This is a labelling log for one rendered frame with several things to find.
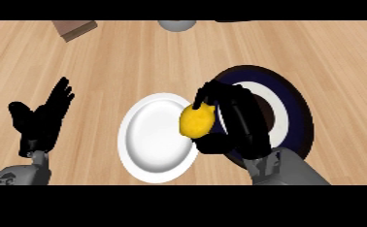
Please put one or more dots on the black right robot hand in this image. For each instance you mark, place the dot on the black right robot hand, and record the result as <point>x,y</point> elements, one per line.
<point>238,121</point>

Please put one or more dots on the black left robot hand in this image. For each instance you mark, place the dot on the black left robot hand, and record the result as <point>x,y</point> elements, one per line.
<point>43,117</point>

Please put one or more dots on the yellow lemon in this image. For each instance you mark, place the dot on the yellow lemon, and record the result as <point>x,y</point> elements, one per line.
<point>197,121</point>

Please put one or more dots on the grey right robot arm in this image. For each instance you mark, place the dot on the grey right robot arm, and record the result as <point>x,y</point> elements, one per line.
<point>286,169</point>

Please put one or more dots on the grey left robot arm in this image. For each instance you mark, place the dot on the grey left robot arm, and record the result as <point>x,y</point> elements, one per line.
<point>24,171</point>

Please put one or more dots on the dark blue and white plate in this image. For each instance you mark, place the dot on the dark blue and white plate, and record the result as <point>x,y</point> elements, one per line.
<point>291,108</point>

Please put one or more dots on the brown wooden block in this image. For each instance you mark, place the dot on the brown wooden block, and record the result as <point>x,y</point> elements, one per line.
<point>74,28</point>

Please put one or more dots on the grey round object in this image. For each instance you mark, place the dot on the grey round object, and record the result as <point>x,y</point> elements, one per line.
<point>176,25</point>

